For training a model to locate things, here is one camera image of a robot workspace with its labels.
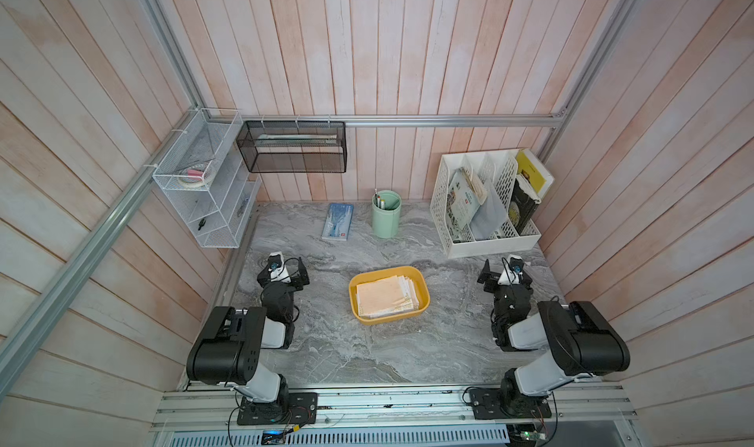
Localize yellow plastic storage box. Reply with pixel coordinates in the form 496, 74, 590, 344
349, 266, 431, 325

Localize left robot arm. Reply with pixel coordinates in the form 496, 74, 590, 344
186, 252, 309, 407

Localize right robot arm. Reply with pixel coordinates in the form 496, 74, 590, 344
477, 257, 630, 405

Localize stack of stationery paper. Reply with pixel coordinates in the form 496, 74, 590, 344
355, 275, 419, 319

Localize grey folder in organizer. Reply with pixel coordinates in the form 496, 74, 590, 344
469, 183, 508, 241

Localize blue booklet on table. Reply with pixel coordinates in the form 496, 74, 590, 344
321, 203, 355, 241

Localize white plastic file organizer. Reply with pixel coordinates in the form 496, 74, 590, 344
430, 150, 541, 259

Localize illustrated magazine in organizer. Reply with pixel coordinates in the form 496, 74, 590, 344
447, 166, 488, 240

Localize dark book in organizer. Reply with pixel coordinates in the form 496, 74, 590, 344
509, 175, 541, 235

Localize yellow book in organizer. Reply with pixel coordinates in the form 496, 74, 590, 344
516, 149, 555, 199

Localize green pen holder cup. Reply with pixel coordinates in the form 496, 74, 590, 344
371, 190, 402, 239

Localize tape roll on shelf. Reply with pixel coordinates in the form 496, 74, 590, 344
177, 164, 215, 189

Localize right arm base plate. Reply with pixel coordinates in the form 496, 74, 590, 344
465, 387, 553, 421

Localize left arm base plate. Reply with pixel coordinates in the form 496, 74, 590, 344
237, 392, 318, 427

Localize black mesh wall basket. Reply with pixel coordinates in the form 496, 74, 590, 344
236, 119, 348, 173

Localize white mesh wall shelf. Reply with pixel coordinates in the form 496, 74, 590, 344
153, 108, 259, 249

